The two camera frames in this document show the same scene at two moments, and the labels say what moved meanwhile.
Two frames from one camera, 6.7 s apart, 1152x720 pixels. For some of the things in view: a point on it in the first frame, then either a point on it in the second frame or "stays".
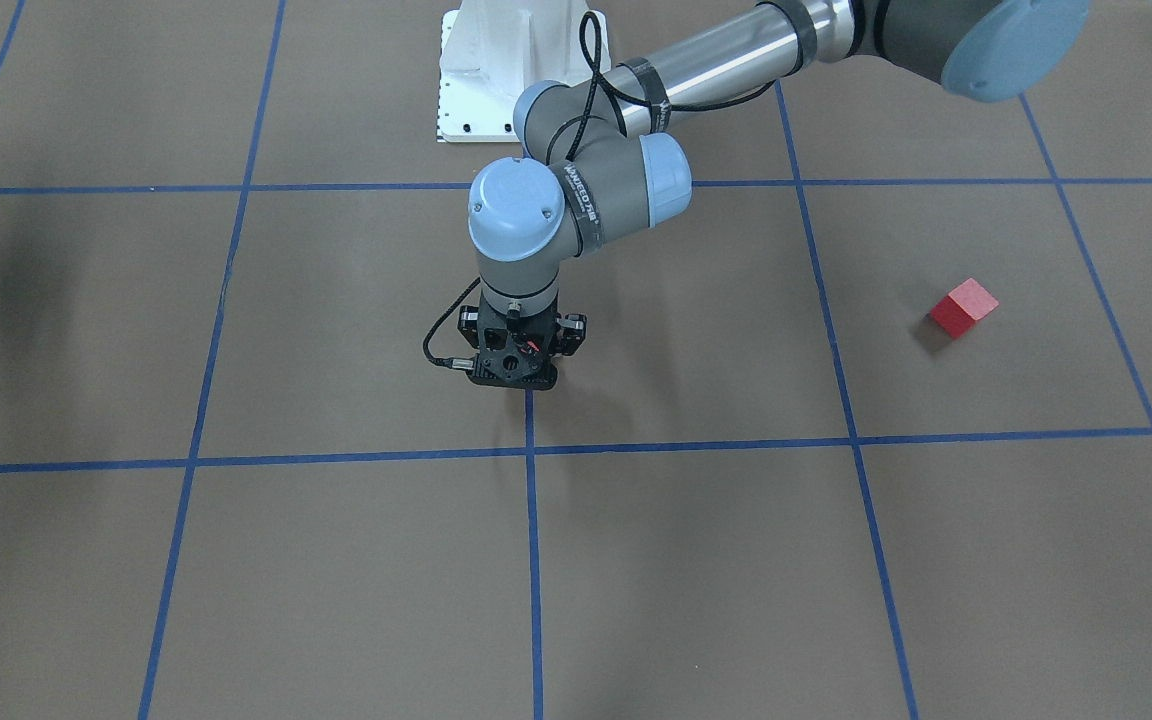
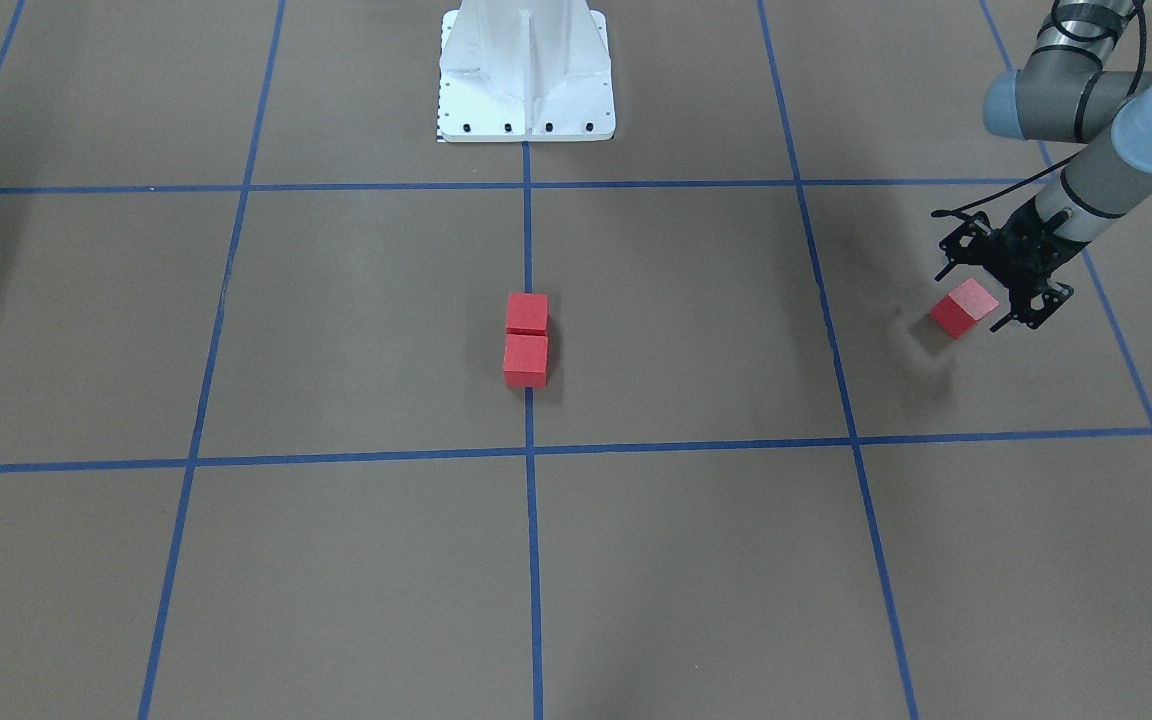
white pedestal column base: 490,50 stays
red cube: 963,307 stays
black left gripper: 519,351 → 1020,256
